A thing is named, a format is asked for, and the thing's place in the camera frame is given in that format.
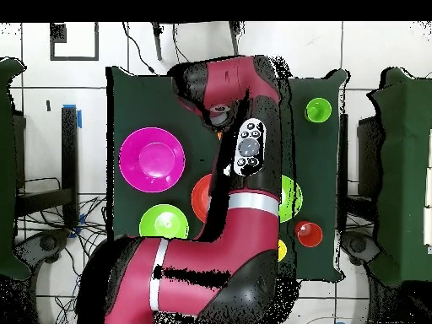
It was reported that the red-orange plastic bowl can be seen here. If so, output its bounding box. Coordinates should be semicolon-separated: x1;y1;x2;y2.
191;173;213;224

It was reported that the large pink plastic bowl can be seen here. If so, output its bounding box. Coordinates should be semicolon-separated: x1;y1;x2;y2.
118;127;186;194

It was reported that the green plastic bowl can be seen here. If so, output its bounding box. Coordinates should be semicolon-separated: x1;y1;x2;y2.
138;203;190;240
278;175;304;224

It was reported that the dark green table cloth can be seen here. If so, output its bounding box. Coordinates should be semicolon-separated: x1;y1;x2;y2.
105;65;348;281

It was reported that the orange-red plastic cup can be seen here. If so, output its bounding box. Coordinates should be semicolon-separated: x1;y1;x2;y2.
294;220;324;248

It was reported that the green plastic cup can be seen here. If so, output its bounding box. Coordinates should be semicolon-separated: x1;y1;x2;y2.
304;97;332;123

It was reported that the black tripod leg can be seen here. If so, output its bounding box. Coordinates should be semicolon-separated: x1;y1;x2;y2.
228;21;243;57
150;21;165;62

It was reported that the blue tape strip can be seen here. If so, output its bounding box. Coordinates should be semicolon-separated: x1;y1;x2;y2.
62;103;83;129

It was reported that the black metal stand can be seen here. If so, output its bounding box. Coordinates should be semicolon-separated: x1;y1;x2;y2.
338;114;382;220
14;105;80;230

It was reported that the neighbouring green table cloth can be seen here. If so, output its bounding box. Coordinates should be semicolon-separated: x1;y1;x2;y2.
0;57;33;281
367;66;432;288

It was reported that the black cable with plug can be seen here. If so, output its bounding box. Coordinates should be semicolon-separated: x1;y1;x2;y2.
121;21;158;76

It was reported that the tangle of black cables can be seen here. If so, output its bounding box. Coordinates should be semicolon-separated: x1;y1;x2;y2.
16;195;109;324

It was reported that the black square floor frame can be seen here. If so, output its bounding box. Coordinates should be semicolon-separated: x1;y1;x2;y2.
49;21;100;62

